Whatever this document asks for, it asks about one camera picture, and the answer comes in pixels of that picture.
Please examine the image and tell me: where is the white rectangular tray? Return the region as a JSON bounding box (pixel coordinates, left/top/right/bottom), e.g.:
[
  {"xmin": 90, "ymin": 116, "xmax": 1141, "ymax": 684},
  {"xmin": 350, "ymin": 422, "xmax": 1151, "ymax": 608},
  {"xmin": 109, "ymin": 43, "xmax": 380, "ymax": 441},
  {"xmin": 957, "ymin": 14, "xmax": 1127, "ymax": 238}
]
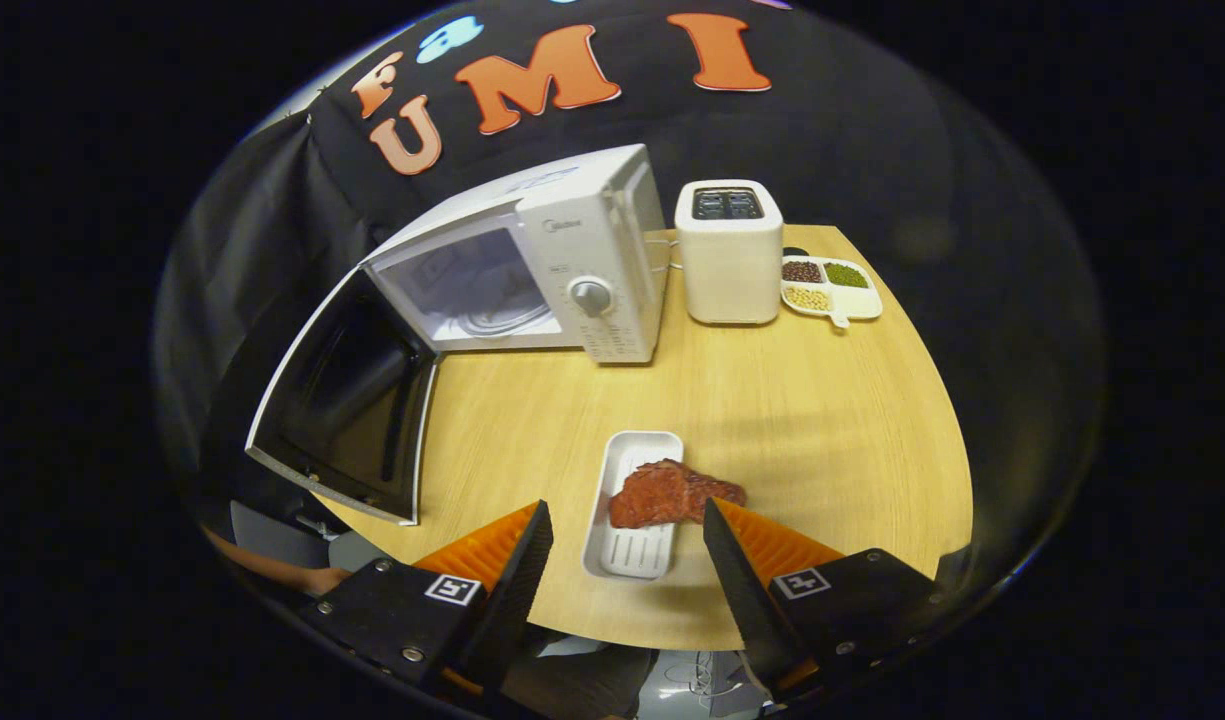
[{"xmin": 582, "ymin": 431, "xmax": 685, "ymax": 582}]

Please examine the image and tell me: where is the white toaster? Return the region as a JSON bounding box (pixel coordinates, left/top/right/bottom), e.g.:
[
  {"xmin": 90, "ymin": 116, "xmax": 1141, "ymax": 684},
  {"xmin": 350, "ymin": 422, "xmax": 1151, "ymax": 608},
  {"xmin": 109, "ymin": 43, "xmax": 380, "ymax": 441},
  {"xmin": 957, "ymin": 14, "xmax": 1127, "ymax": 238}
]
[{"xmin": 674, "ymin": 180, "xmax": 785, "ymax": 326}]

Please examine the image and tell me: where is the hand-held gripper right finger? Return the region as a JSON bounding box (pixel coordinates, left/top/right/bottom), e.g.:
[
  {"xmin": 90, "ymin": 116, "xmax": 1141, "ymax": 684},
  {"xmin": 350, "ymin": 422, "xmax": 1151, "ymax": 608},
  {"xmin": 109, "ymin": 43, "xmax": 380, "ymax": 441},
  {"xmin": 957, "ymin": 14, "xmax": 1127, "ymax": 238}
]
[{"xmin": 702, "ymin": 497, "xmax": 958, "ymax": 701}]

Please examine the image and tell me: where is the white divided dish of beans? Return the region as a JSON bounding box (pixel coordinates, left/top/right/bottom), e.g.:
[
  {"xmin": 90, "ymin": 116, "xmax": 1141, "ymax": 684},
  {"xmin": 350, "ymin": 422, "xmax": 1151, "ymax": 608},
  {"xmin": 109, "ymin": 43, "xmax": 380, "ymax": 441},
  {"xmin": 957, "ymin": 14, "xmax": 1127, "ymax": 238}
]
[{"xmin": 780, "ymin": 255, "xmax": 884, "ymax": 329}]

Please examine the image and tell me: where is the white microwave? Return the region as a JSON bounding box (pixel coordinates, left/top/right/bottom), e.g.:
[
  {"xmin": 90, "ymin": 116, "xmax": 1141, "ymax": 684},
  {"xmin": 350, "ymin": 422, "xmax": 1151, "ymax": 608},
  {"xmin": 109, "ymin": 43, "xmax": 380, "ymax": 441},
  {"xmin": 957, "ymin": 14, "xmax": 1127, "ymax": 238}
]
[{"xmin": 245, "ymin": 143, "xmax": 670, "ymax": 526}]

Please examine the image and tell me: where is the red raw meat steak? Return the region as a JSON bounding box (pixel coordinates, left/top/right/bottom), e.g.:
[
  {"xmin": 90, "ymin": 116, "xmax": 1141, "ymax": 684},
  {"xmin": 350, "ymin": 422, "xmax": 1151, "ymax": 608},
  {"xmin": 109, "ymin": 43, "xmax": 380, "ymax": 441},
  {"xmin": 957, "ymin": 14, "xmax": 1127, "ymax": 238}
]
[{"xmin": 608, "ymin": 459, "xmax": 748, "ymax": 529}]

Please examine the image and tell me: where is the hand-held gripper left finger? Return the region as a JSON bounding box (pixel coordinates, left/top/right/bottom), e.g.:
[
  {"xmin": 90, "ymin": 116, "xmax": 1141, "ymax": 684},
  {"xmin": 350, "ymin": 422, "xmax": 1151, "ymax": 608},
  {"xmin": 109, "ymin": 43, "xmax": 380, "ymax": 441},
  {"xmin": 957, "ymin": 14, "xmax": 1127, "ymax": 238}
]
[{"xmin": 300, "ymin": 498, "xmax": 555, "ymax": 701}]

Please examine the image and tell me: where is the glass turntable plate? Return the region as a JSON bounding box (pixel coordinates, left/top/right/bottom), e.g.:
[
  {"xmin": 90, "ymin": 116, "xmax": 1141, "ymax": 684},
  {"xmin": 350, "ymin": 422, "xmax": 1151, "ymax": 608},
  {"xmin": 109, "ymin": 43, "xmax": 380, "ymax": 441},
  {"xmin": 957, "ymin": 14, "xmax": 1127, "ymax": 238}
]
[{"xmin": 452, "ymin": 300, "xmax": 558, "ymax": 339}]

